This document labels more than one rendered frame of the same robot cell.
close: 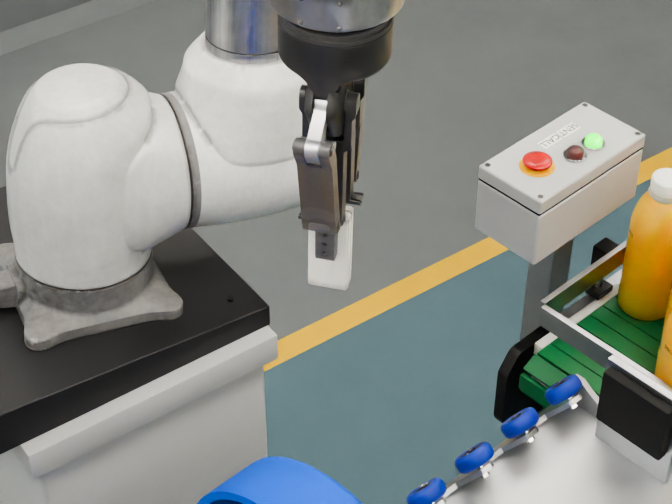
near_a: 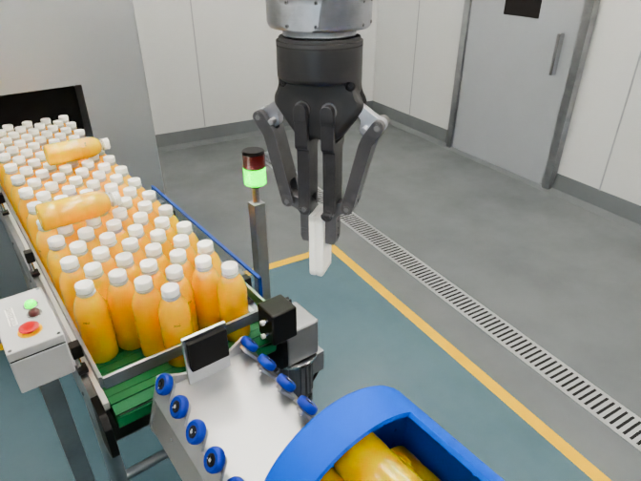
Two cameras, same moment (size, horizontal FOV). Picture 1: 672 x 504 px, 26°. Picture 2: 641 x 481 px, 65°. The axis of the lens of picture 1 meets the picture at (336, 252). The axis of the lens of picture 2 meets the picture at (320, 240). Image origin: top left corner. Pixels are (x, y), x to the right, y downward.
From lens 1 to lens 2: 0.99 m
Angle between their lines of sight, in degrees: 67
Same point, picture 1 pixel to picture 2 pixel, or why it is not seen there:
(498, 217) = (37, 369)
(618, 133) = (31, 295)
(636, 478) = (223, 374)
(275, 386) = not seen: outside the picture
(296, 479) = (324, 427)
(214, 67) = not seen: outside the picture
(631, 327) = (116, 362)
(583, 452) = (198, 391)
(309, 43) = (358, 46)
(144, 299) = not seen: outside the picture
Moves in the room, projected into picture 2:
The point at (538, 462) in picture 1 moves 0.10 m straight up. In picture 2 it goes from (197, 411) to (192, 375)
